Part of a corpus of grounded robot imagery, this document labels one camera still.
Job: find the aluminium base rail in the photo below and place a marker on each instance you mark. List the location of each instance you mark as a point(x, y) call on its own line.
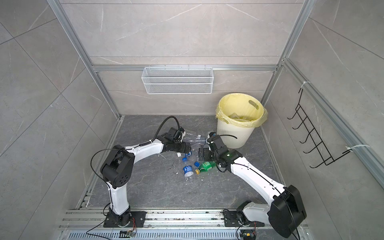
point(192, 224)

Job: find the white bin with yellow bag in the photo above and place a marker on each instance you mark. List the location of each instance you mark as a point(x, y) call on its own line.
point(238, 115)

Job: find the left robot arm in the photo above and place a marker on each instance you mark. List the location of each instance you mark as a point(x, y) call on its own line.
point(118, 167)

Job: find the white wire mesh basket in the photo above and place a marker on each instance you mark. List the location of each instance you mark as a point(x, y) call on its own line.
point(178, 80)

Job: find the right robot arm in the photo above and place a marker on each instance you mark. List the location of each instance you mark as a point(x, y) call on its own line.
point(284, 210)

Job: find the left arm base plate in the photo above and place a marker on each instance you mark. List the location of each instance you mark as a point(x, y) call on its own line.
point(126, 220)

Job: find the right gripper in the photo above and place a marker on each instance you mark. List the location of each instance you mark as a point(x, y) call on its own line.
point(206, 151)

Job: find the black wire hook rack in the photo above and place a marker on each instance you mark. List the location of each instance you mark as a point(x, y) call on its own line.
point(313, 136)

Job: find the pocari bottle white cap front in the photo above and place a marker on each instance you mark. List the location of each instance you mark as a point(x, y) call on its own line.
point(187, 169)

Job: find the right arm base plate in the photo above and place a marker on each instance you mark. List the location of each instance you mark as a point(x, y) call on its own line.
point(234, 218)

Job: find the pocari sweat bottle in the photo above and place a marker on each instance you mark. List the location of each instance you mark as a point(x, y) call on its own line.
point(185, 157)

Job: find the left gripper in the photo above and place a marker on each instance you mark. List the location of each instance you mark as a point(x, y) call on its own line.
point(184, 149)

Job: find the clear bottle white cap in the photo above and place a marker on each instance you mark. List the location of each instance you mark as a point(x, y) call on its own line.
point(192, 136)

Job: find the green sprite bottle right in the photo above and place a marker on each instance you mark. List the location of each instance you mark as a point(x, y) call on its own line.
point(205, 167)

